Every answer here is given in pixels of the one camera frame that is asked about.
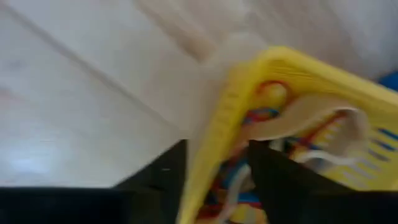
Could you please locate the blue plastic basket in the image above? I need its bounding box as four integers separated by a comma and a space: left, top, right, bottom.
377, 70, 398, 93

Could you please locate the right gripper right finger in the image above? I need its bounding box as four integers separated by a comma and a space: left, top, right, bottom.
248, 139, 398, 224

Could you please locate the yellow plastic basket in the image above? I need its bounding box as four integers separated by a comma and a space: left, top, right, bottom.
177, 45, 398, 224

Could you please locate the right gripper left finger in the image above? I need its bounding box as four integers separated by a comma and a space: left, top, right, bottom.
0, 139, 189, 224

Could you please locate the blue rubber band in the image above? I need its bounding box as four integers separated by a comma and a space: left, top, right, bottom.
216, 160, 264, 205

